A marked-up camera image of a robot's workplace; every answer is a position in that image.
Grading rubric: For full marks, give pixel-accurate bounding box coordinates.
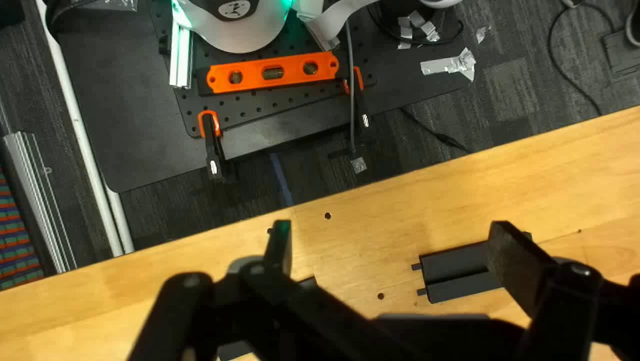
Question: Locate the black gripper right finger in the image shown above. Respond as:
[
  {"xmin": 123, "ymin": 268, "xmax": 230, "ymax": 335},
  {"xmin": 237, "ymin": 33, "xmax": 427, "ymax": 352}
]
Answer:
[{"xmin": 483, "ymin": 219, "xmax": 640, "ymax": 361}]

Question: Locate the grey flat ribbon strap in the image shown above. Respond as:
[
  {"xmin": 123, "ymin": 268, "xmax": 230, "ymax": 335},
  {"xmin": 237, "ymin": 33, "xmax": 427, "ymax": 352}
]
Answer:
[{"xmin": 292, "ymin": 0, "xmax": 378, "ymax": 52}]

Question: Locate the orange spirit level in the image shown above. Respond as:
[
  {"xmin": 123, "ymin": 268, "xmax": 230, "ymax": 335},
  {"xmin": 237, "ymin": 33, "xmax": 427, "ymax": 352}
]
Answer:
[{"xmin": 204, "ymin": 50, "xmax": 341, "ymax": 96}]

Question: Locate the grey ribbed aluminium rail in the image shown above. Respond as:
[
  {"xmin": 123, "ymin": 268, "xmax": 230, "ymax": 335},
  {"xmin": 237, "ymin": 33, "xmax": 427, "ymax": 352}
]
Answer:
[{"xmin": 0, "ymin": 128, "xmax": 79, "ymax": 277}]

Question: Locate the small silver tape piece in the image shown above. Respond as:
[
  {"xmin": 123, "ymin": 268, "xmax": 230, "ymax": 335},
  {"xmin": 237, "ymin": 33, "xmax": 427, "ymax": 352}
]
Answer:
[
  {"xmin": 395, "ymin": 13, "xmax": 416, "ymax": 52},
  {"xmin": 408, "ymin": 8, "xmax": 444, "ymax": 45}
]

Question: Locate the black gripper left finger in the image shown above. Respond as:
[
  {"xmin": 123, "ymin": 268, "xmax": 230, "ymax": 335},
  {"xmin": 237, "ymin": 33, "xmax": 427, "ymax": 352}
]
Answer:
[{"xmin": 125, "ymin": 219, "xmax": 401, "ymax": 361}]

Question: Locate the white plastic part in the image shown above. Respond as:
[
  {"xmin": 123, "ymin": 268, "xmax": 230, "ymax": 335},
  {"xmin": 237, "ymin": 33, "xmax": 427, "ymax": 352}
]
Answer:
[{"xmin": 418, "ymin": 45, "xmax": 479, "ymax": 83}]

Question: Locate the thin grey cable with connector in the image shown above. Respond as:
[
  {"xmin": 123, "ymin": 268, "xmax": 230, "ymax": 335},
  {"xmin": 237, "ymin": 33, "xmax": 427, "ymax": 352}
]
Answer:
[{"xmin": 341, "ymin": 18, "xmax": 369, "ymax": 179}]

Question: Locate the silver aluminium extrusion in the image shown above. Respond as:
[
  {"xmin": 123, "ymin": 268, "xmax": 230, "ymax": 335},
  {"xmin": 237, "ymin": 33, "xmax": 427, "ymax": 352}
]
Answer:
[{"xmin": 165, "ymin": 12, "xmax": 196, "ymax": 91}]

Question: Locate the colourful patterned wall panel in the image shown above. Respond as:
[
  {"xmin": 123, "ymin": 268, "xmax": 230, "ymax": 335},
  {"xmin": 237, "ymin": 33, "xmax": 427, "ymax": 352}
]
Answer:
[{"xmin": 0, "ymin": 167, "xmax": 47, "ymax": 292}]

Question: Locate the white floor rail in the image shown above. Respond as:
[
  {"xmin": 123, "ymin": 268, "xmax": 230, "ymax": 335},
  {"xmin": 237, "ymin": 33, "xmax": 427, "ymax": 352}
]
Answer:
[{"xmin": 32, "ymin": 0, "xmax": 136, "ymax": 258}]

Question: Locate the black round stand base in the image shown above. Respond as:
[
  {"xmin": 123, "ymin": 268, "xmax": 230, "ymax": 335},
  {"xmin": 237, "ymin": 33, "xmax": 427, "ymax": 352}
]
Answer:
[{"xmin": 368, "ymin": 0, "xmax": 465, "ymax": 45}]

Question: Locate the thin black floor cable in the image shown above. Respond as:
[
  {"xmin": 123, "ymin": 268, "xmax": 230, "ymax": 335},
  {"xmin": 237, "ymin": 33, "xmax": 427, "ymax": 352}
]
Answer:
[{"xmin": 544, "ymin": 0, "xmax": 618, "ymax": 119}]

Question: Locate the black floor mat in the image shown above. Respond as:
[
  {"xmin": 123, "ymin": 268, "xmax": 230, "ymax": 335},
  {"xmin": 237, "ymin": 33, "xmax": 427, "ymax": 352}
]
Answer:
[{"xmin": 46, "ymin": 0, "xmax": 207, "ymax": 196}]

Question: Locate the black grooved track piece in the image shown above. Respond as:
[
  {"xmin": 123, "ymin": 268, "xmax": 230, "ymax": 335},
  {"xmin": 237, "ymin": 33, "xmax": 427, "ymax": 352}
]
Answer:
[{"xmin": 409, "ymin": 229, "xmax": 536, "ymax": 306}]

